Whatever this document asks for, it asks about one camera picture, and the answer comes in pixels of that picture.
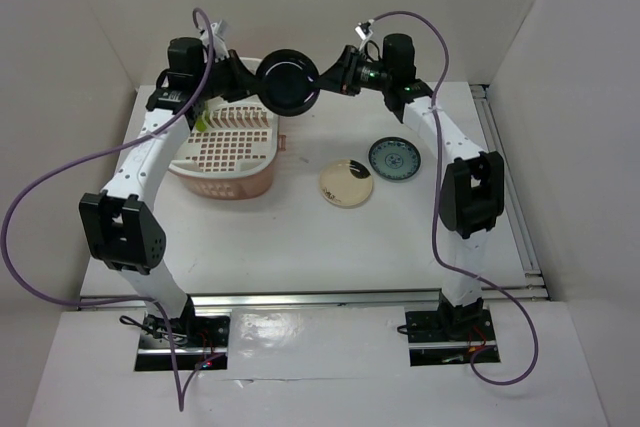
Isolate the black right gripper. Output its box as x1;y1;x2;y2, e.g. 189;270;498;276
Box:
310;45;392;97

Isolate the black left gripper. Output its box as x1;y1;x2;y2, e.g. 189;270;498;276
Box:
194;49;267;103

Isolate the green plate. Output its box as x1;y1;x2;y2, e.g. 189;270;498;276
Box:
195;117;207;132

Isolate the blue floral plate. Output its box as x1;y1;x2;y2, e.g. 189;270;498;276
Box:
368;137;422;182

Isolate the cream plate with black motif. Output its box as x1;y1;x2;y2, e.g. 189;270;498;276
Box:
318;159;374;208

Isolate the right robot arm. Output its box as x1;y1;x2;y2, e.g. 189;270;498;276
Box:
317;34;505;340

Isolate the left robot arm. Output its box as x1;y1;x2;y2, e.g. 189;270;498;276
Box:
79;34;257;346

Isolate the white pink dish rack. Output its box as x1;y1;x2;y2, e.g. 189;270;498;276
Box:
164;57;290;201

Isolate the aluminium side rail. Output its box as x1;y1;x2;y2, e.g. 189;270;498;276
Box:
469;84;546;290

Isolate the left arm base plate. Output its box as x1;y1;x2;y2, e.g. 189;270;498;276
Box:
119;315;231;372

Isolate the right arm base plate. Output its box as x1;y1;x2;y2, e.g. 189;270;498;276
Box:
396;309;500;367

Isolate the aluminium front rail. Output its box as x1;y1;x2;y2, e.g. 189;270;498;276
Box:
77;285;549;312

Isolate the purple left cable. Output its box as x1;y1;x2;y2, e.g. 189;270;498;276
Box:
2;7;221;413

